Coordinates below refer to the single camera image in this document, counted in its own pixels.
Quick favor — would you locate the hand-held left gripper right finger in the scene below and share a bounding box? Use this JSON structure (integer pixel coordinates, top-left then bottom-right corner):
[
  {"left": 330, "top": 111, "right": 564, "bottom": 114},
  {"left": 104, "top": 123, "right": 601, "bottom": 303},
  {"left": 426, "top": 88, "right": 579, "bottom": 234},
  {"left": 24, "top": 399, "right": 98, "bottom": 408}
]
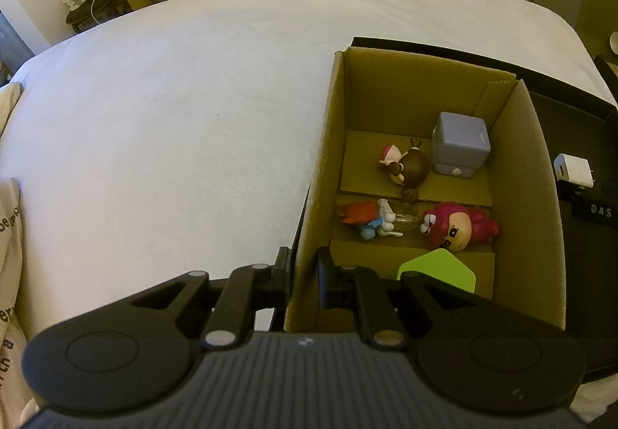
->
[{"left": 316, "top": 246, "right": 486, "bottom": 351}]

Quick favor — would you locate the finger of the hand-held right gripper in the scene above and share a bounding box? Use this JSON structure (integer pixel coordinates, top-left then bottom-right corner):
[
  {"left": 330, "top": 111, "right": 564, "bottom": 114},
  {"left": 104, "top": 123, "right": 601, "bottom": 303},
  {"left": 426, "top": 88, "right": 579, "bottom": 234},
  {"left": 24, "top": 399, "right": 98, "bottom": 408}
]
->
[{"left": 555, "top": 182, "right": 618, "bottom": 223}]

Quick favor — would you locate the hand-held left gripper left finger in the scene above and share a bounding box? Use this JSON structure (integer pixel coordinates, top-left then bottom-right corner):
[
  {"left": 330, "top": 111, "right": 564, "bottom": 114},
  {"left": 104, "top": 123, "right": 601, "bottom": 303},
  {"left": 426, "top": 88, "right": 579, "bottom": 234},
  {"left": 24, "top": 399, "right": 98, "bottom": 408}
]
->
[{"left": 128, "top": 246, "right": 294, "bottom": 351}]

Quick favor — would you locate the white plug charger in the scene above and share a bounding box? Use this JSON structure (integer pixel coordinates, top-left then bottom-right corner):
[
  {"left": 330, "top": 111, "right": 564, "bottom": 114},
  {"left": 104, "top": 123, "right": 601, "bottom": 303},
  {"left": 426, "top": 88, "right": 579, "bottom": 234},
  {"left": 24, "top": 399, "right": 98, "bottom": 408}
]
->
[{"left": 553, "top": 153, "right": 596, "bottom": 189}]

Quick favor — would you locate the cardboard box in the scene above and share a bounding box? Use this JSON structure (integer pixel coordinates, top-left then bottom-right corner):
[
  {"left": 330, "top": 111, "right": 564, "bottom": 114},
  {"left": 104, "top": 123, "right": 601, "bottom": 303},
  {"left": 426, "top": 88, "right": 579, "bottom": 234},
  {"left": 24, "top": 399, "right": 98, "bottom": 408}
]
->
[{"left": 284, "top": 47, "right": 567, "bottom": 333}]

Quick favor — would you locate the black shallow tray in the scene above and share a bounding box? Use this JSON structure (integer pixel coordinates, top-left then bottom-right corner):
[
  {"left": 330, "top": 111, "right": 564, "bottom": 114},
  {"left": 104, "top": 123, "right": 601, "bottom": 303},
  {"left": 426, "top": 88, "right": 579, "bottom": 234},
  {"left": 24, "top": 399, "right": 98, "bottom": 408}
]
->
[{"left": 268, "top": 36, "right": 618, "bottom": 384}]

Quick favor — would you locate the orange-haired toy figurine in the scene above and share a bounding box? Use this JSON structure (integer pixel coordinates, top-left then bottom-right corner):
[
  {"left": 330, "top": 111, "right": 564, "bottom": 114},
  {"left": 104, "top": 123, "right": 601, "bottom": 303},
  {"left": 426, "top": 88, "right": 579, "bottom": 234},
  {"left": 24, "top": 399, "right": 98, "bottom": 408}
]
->
[{"left": 337, "top": 198, "right": 419, "bottom": 241}]

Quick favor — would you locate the red hooded figurine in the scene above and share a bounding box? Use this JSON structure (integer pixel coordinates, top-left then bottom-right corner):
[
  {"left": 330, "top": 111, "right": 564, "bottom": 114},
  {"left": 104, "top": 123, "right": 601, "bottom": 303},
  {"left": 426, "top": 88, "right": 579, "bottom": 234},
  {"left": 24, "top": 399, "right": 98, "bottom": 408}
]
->
[{"left": 418, "top": 201, "right": 501, "bottom": 251}]

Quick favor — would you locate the lilac cube-shaped device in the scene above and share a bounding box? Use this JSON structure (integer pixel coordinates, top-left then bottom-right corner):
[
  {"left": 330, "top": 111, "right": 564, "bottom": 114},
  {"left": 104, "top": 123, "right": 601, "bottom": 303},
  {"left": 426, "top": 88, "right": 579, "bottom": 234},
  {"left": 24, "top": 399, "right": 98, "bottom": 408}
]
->
[{"left": 431, "top": 111, "right": 492, "bottom": 179}]

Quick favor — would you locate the brown-haired toy figurine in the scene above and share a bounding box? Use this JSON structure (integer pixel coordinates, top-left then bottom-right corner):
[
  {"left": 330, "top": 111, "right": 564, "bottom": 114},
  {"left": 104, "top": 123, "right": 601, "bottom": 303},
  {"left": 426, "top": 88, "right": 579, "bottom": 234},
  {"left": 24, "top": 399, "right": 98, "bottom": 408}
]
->
[{"left": 377, "top": 137, "right": 433, "bottom": 204}]

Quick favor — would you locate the green flat card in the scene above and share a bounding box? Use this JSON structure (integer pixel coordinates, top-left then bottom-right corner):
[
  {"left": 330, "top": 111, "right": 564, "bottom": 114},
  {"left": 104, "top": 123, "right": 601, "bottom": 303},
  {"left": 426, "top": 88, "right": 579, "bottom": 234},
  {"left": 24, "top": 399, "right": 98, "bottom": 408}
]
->
[{"left": 397, "top": 249, "right": 478, "bottom": 293}]

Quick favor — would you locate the white bed sheet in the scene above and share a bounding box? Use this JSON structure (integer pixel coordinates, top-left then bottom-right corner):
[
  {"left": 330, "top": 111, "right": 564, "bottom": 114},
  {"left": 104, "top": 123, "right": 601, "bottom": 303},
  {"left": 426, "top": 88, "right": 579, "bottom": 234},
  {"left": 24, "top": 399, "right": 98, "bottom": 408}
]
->
[{"left": 0, "top": 0, "right": 618, "bottom": 425}]

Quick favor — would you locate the printed white cloth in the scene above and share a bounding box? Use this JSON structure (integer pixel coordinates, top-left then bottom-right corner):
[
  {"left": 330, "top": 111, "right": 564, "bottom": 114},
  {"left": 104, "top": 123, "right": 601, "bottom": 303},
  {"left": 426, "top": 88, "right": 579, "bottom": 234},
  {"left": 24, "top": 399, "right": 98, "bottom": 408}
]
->
[{"left": 0, "top": 175, "right": 40, "bottom": 429}]

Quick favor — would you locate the cream pillow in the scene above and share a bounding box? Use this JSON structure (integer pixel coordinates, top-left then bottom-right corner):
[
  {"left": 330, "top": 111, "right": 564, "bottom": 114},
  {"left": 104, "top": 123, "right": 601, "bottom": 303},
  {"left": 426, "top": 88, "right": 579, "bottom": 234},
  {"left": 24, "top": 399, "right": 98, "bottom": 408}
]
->
[{"left": 0, "top": 81, "right": 23, "bottom": 137}]

